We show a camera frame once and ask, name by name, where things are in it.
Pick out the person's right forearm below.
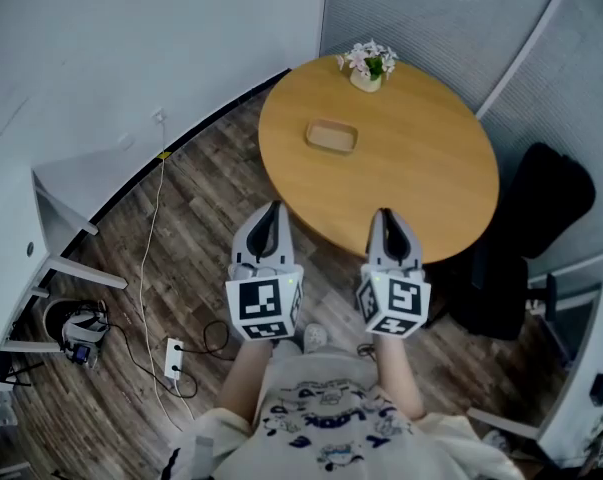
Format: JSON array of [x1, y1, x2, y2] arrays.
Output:
[[373, 334, 427, 422]]

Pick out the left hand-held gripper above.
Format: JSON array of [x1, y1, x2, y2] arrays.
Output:
[[224, 200, 305, 342]]

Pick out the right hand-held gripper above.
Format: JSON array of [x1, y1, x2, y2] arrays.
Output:
[[356, 209, 432, 339]]

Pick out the white desk with black edge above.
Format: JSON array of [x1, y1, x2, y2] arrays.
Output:
[[468, 255, 603, 469]]

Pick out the pink flowers in beige pot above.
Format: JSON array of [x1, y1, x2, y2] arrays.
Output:
[[336, 39, 399, 94]]

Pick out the person's left forearm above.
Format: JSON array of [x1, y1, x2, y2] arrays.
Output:
[[215, 337, 275, 425]]

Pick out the shallow beige tray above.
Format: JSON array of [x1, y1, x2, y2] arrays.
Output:
[[305, 118, 360, 155]]

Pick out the white thin cable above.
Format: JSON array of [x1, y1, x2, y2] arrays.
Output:
[[138, 115, 197, 422]]

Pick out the person's white shoe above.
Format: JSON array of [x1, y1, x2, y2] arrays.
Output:
[[303, 323, 328, 354]]

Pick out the round wooden table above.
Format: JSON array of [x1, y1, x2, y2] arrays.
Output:
[[258, 55, 501, 265]]

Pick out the black power cable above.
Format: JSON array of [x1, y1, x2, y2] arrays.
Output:
[[105, 319, 231, 399]]

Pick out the white headset device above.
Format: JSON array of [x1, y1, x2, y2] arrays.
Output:
[[60, 301, 111, 369]]

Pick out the person's cream printed shirt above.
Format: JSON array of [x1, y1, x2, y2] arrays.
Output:
[[170, 342, 527, 480]]

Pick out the white power strip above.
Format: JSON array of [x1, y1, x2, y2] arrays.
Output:
[[163, 337, 185, 380]]

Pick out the black office chair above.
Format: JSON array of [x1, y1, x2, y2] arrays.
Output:
[[450, 141, 597, 342]]

